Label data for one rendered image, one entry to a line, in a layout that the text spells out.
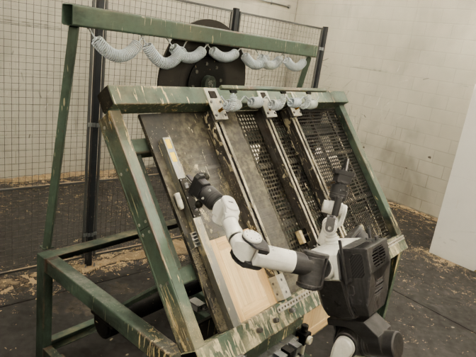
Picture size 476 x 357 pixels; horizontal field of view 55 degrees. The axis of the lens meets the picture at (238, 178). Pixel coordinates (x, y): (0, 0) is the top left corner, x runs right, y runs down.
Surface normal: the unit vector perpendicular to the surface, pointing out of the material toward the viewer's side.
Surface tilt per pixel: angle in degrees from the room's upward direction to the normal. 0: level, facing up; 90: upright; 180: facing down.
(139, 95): 51
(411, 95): 90
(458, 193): 90
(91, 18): 90
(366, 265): 90
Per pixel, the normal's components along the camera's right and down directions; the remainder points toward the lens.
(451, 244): -0.75, 0.09
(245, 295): 0.67, -0.38
